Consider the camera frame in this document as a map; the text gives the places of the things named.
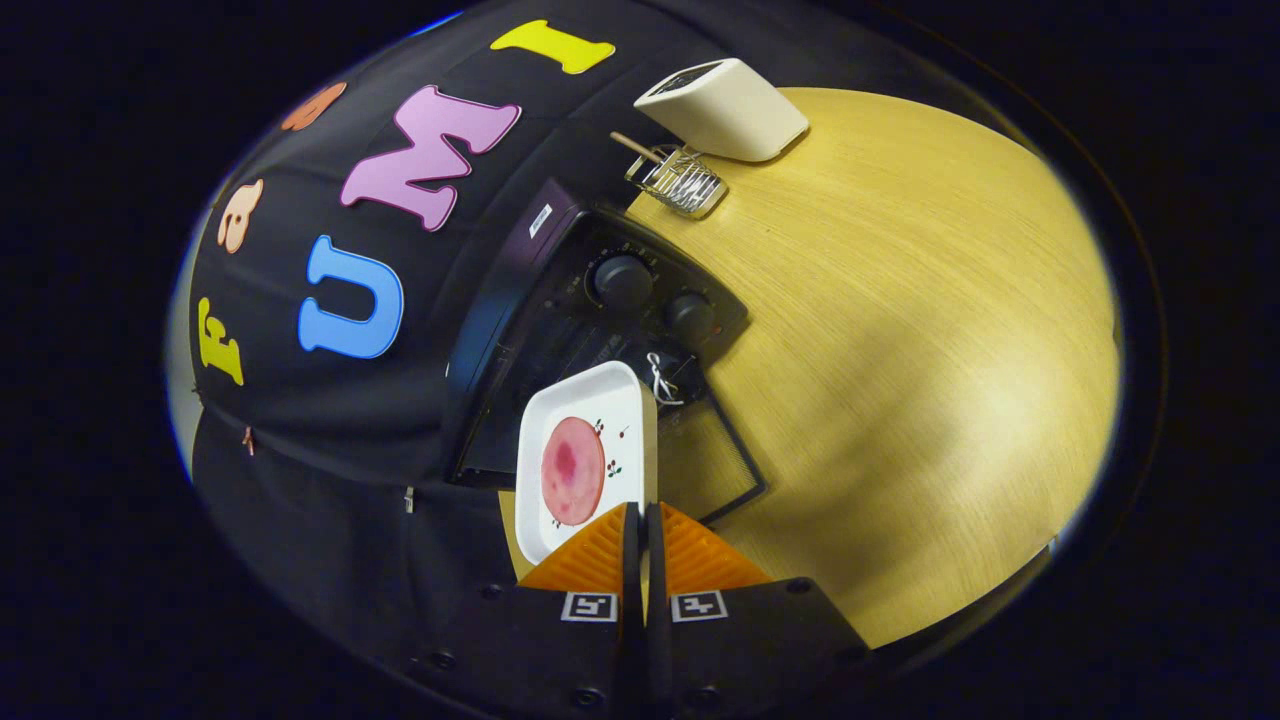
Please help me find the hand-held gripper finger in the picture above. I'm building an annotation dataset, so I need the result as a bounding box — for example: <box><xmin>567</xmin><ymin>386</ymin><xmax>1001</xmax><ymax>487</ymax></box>
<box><xmin>400</xmin><ymin>502</ymin><xmax>642</xmax><ymax>716</ymax></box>
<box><xmin>645</xmin><ymin>502</ymin><xmax>871</xmax><ymax>713</ymax></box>

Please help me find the pink ham slice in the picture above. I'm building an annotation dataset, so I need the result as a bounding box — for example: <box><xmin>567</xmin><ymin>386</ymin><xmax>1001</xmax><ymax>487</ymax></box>
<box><xmin>541</xmin><ymin>416</ymin><xmax>607</xmax><ymax>527</ymax></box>

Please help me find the white square plate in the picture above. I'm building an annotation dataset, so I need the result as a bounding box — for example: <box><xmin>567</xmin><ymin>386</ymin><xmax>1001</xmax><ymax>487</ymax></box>
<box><xmin>514</xmin><ymin>361</ymin><xmax>659</xmax><ymax>566</ymax></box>

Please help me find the black toaster oven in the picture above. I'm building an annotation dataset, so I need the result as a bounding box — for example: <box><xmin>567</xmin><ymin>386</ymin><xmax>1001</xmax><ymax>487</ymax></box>
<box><xmin>440</xmin><ymin>178</ymin><xmax>769</xmax><ymax>526</ymax></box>

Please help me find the white pop-up toaster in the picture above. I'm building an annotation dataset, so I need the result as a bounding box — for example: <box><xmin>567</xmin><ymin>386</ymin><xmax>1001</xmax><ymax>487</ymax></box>
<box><xmin>633</xmin><ymin>58</ymin><xmax>809</xmax><ymax>163</ymax></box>

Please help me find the clear glass jar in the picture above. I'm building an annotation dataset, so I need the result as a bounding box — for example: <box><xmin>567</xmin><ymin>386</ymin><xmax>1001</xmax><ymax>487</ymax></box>
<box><xmin>625</xmin><ymin>143</ymin><xmax>729</xmax><ymax>220</ymax></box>

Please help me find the wooden stick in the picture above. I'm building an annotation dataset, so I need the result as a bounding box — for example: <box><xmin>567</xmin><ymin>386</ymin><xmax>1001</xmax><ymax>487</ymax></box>
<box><xmin>610</xmin><ymin>131</ymin><xmax>666</xmax><ymax>166</ymax></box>

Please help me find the white cord loop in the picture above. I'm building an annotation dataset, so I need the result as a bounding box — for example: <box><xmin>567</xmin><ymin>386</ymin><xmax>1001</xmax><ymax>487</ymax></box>
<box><xmin>645</xmin><ymin>351</ymin><xmax>686</xmax><ymax>406</ymax></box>

